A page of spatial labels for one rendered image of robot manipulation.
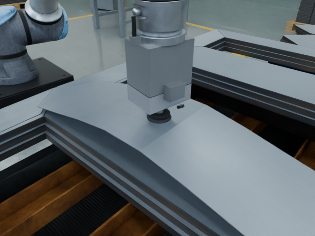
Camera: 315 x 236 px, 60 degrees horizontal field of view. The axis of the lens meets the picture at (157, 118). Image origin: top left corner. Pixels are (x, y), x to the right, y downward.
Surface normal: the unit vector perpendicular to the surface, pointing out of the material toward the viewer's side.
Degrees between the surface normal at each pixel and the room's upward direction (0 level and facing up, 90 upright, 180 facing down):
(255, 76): 0
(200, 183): 13
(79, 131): 0
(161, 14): 90
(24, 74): 72
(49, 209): 90
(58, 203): 90
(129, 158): 0
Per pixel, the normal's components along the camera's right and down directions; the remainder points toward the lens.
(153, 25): -0.21, 0.54
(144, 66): -0.80, 0.33
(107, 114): -0.13, -0.89
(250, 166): 0.16, -0.74
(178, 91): 0.60, 0.44
